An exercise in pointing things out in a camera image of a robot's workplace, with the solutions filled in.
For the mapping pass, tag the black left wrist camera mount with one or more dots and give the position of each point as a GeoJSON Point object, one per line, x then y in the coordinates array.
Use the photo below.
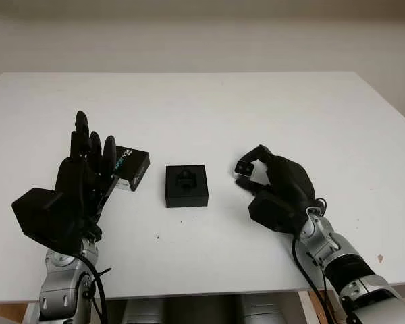
{"type": "Point", "coordinates": [40, 212]}

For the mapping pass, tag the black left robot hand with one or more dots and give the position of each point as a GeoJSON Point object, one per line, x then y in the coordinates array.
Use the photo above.
{"type": "Point", "coordinates": [77, 185]}

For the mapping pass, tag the black box base with insert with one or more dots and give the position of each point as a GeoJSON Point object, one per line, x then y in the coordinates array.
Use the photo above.
{"type": "Point", "coordinates": [185, 199]}

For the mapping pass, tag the dark robot waist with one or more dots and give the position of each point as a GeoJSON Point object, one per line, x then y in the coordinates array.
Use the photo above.
{"type": "Point", "coordinates": [202, 314]}

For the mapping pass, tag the grey left robot thigh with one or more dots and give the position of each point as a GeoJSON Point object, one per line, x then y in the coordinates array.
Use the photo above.
{"type": "Point", "coordinates": [143, 312]}

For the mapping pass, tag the grey right robot thigh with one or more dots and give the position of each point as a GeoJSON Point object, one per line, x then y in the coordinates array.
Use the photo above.
{"type": "Point", "coordinates": [261, 312]}

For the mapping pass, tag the black RealSense box lid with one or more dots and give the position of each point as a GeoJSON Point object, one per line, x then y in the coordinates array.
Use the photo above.
{"type": "Point", "coordinates": [136, 165]}

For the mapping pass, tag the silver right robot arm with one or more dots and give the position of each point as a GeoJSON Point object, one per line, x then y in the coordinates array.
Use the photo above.
{"type": "Point", "coordinates": [319, 236]}

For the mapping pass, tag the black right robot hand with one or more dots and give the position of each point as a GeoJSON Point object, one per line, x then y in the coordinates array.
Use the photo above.
{"type": "Point", "coordinates": [290, 175]}

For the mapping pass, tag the grey robot thigh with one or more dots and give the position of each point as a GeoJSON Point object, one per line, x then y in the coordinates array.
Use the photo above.
{"type": "Point", "coordinates": [261, 312]}
{"type": "Point", "coordinates": [143, 312]}

